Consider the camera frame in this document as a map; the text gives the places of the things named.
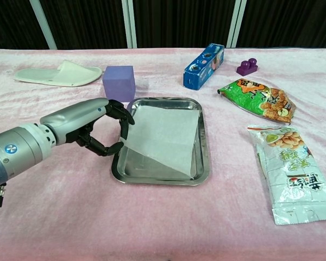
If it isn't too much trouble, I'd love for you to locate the white paper sheet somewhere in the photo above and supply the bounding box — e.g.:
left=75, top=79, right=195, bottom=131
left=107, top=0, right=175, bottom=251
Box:
left=118, top=104, right=202, bottom=179

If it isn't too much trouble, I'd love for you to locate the left black-fingered silver robot hand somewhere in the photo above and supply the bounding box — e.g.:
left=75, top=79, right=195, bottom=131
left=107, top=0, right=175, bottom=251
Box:
left=39, top=97, right=135, bottom=157

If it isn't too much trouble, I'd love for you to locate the pink plush table cloth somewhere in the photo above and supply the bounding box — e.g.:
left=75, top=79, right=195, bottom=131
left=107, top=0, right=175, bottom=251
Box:
left=0, top=47, right=326, bottom=261

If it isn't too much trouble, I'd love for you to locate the white frame post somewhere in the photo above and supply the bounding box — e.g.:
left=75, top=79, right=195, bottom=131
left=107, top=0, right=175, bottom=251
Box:
left=225, top=0, right=247, bottom=48
left=121, top=0, right=138, bottom=49
left=29, top=0, right=58, bottom=50

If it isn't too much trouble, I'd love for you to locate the white snack bag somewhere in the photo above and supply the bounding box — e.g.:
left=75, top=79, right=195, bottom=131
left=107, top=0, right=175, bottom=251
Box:
left=247, top=125, right=326, bottom=226

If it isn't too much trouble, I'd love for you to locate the stainless steel tray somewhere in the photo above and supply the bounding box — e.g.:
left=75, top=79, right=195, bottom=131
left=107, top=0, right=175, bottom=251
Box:
left=111, top=97, right=212, bottom=187

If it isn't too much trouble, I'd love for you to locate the blue cookie box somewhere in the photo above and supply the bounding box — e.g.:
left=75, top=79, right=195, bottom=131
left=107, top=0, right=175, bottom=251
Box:
left=183, top=42, right=225, bottom=91

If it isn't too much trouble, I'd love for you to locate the green snack bag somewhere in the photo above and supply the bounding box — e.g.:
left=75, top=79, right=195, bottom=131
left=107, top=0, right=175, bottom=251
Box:
left=217, top=78, right=297, bottom=125

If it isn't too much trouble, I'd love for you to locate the purple toy building brick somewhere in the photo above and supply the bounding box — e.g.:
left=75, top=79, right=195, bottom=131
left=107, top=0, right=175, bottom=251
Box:
left=236, top=58, right=260, bottom=76

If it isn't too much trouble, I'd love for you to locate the white disposable slipper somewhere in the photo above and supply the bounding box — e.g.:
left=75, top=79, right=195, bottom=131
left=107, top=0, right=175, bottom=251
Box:
left=13, top=59, right=103, bottom=88

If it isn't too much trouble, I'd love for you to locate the purple foam cube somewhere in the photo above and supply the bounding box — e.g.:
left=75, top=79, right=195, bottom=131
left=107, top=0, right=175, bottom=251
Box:
left=102, top=65, right=137, bottom=102

